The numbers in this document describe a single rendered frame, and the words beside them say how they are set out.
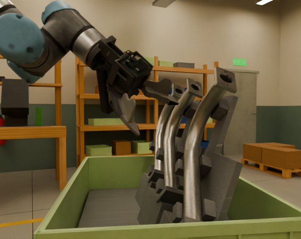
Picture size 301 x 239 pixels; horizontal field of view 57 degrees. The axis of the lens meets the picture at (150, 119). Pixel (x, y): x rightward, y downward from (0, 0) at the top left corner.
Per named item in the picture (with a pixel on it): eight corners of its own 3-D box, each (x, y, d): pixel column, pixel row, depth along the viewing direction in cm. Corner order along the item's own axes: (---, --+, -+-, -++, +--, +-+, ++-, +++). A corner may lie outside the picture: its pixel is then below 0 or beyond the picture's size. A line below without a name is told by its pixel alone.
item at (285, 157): (240, 165, 569) (240, 143, 567) (272, 162, 594) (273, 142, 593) (286, 178, 455) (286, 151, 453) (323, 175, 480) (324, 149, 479)
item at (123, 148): (219, 161, 611) (220, 59, 604) (80, 173, 492) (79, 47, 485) (205, 157, 661) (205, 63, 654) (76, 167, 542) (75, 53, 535)
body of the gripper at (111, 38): (134, 80, 53) (92, 41, 55) (120, 107, 59) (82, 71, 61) (156, 68, 59) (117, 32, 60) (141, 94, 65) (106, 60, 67)
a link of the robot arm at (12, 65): (-8, 54, 53) (34, 16, 55) (9, 63, 64) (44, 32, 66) (23, 83, 55) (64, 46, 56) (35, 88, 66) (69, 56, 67)
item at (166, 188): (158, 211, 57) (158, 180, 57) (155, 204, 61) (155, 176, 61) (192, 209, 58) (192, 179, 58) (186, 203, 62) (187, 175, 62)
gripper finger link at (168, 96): (188, 91, 61) (149, 77, 58) (175, 107, 65) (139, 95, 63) (187, 81, 63) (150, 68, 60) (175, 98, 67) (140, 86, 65)
